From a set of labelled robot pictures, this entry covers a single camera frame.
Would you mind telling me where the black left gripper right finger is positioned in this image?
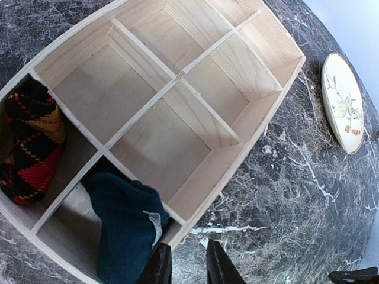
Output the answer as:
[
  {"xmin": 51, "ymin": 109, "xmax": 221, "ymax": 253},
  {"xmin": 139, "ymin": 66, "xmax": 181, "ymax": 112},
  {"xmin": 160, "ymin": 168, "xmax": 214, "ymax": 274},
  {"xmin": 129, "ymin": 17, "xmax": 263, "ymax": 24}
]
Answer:
[{"xmin": 206, "ymin": 239, "xmax": 245, "ymax": 284}]

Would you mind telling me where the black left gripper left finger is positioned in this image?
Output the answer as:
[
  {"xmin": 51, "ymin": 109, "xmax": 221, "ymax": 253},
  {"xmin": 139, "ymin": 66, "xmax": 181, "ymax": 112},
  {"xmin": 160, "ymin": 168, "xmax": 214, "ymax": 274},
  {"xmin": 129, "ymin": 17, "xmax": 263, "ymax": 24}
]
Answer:
[{"xmin": 137, "ymin": 243, "xmax": 172, "ymax": 284}]

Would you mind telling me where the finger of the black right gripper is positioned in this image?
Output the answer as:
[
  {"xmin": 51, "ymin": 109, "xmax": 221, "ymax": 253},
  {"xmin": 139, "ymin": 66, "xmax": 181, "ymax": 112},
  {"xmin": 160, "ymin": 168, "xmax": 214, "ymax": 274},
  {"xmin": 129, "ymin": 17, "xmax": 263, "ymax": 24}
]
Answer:
[{"xmin": 328, "ymin": 267, "xmax": 379, "ymax": 284}]

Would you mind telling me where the dark green sock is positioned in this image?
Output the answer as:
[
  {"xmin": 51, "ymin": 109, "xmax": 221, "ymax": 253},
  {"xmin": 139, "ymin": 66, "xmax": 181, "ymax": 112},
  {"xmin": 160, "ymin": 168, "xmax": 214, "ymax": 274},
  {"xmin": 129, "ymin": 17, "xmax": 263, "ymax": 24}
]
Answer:
[{"xmin": 81, "ymin": 167, "xmax": 169, "ymax": 283}]

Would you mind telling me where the wooden compartment box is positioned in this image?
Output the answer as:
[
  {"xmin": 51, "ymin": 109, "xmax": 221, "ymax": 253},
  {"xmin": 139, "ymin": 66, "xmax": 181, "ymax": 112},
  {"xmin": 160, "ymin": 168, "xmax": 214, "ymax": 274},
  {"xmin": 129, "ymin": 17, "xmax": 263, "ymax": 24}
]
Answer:
[{"xmin": 1, "ymin": 1, "xmax": 306, "ymax": 283}]

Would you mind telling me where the black red yellow argyle sock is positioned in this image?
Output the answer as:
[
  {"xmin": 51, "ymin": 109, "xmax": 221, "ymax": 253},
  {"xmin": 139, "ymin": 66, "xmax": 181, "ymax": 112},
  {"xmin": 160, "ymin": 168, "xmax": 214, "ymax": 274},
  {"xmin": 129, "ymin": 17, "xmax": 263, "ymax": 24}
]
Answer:
[{"xmin": 1, "ymin": 75, "xmax": 67, "ymax": 206}]

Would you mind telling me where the bird pattern ceramic plate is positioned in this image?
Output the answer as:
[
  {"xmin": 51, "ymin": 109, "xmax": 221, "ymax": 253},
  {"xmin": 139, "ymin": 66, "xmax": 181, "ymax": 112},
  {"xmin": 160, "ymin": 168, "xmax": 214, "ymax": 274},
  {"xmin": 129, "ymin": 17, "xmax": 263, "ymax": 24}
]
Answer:
[{"xmin": 321, "ymin": 53, "xmax": 365, "ymax": 155}]

